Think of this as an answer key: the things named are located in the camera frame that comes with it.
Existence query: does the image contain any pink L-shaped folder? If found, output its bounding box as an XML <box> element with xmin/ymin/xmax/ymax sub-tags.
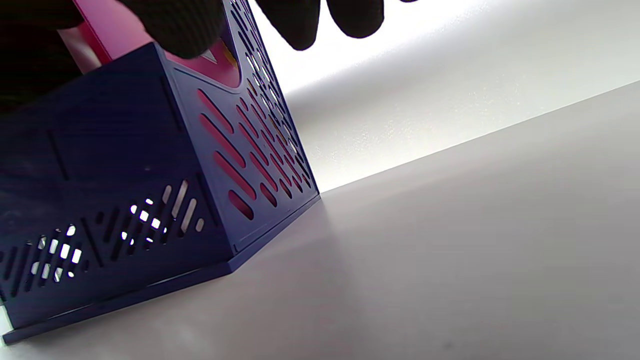
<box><xmin>165</xmin><ymin>37</ymin><xmax>313</xmax><ymax>221</ymax></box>

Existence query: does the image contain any blue plastic file organizer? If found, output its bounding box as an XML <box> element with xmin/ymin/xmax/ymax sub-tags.
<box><xmin>0</xmin><ymin>0</ymin><xmax>322</xmax><ymax>346</ymax></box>

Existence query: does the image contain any pink cardstock sheet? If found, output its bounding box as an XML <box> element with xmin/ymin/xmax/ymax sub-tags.
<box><xmin>72</xmin><ymin>0</ymin><xmax>153</xmax><ymax>66</ymax></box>

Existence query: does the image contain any person's right hand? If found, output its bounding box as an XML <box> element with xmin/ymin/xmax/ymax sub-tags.
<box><xmin>0</xmin><ymin>0</ymin><xmax>418</xmax><ymax>113</ymax></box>

